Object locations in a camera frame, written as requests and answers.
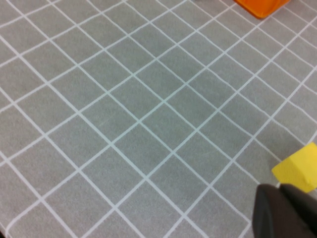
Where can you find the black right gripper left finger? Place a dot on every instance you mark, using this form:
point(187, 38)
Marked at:
point(272, 218)

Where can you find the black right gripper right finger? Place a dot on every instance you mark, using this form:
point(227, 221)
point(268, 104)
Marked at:
point(305, 210)

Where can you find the orange plastic cutlery holder crate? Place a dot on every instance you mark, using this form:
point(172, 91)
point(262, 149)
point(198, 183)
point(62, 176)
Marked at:
point(260, 8)

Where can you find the yellow cube block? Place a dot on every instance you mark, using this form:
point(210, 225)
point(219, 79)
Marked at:
point(297, 168)

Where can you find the grey checked tablecloth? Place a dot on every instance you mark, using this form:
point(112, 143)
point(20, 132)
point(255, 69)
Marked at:
point(123, 124)

